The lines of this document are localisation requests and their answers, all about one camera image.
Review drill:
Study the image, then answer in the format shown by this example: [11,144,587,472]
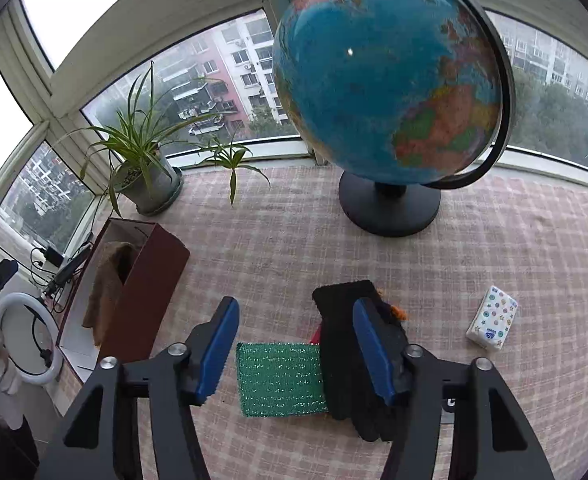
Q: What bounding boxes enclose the green glittery sponge cloth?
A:
[236,342,331,418]

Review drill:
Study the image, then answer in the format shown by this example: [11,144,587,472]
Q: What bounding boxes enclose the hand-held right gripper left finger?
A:
[34,296,241,480]

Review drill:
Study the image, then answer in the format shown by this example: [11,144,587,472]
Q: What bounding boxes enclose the white ring light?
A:
[0,292,64,387]

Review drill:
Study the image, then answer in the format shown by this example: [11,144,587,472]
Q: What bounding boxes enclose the potted spider plant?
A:
[54,60,271,217]

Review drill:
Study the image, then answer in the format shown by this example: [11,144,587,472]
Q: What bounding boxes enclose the black power strip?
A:
[49,247,93,287]

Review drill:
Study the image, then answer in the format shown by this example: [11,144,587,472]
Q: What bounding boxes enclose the person's dark clothing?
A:
[0,390,40,480]

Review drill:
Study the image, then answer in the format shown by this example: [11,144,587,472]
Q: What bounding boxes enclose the brown cardboard box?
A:
[55,217,191,386]

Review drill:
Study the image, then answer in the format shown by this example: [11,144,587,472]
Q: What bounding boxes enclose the white patterned tissue pack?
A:
[466,285,519,351]

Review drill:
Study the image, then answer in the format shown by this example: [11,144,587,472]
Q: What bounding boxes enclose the orange fuzzy fabric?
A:
[376,287,409,322]

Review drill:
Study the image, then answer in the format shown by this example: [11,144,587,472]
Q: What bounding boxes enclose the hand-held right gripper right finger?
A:
[352,298,555,480]

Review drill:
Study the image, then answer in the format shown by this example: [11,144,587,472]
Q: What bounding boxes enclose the black cables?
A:
[28,232,95,311]

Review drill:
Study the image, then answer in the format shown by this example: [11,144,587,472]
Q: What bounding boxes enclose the blue desk globe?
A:
[272,0,516,238]

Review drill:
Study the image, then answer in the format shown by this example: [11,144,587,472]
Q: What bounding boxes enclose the brown knit cloth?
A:
[82,241,137,347]

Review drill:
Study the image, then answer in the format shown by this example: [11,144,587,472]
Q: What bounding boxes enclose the black knit glove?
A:
[312,280,410,443]

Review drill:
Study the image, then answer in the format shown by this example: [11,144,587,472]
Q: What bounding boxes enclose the pink checked tablecloth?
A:
[59,162,588,480]

